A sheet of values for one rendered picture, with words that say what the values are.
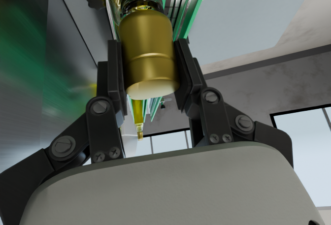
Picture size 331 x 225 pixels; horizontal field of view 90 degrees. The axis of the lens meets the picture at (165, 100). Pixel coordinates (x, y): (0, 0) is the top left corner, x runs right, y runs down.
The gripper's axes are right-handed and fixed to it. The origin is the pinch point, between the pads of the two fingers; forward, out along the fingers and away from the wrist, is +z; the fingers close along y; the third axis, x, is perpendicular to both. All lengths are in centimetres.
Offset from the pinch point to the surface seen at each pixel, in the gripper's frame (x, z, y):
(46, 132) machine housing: -17.8, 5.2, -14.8
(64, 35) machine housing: -17.3, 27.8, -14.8
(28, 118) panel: -8.5, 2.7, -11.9
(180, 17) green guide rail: -16.9, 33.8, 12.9
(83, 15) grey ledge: -18.2, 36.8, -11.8
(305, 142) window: -213, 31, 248
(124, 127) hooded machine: -243, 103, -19
